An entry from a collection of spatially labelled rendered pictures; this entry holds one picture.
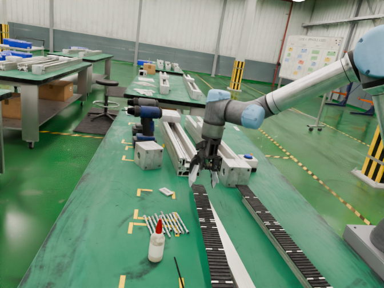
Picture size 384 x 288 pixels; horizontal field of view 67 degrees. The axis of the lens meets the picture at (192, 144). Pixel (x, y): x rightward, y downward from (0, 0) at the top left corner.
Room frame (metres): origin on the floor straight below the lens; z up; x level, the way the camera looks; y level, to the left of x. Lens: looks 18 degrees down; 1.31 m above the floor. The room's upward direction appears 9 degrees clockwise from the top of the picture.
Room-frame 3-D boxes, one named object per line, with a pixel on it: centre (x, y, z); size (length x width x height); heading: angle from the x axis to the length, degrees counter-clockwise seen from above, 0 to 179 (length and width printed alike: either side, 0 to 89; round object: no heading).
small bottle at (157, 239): (0.63, 0.05, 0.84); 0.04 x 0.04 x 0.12
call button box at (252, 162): (1.36, -0.28, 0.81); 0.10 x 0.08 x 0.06; 105
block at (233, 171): (1.17, -0.21, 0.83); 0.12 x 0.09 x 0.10; 105
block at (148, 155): (1.22, 0.17, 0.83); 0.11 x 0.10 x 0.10; 128
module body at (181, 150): (1.54, 0.10, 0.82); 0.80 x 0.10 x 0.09; 15
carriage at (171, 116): (1.79, 0.17, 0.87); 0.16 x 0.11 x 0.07; 15
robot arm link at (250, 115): (0.93, -0.16, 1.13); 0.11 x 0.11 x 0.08; 60
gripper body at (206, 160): (0.96, -0.07, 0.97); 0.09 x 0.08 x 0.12; 15
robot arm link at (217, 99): (0.97, -0.07, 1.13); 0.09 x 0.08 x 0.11; 60
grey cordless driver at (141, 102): (1.62, 0.32, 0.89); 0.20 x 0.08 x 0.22; 107
